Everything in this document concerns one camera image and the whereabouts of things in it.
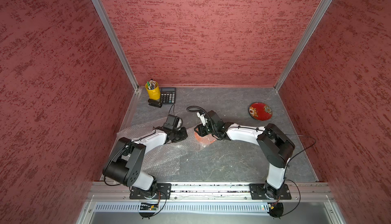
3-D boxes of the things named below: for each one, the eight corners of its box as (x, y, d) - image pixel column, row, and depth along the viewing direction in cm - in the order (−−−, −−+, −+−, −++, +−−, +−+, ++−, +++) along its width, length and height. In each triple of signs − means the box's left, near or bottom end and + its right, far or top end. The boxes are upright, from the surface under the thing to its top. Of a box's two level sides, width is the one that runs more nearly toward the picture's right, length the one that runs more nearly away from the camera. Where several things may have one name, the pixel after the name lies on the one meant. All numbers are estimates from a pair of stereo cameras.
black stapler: (147, 104, 112) (146, 101, 110) (150, 101, 114) (149, 98, 112) (160, 108, 110) (159, 105, 107) (162, 104, 112) (162, 102, 110)
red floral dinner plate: (251, 120, 104) (252, 118, 101) (247, 104, 113) (248, 101, 111) (273, 120, 104) (274, 118, 102) (267, 104, 113) (268, 102, 111)
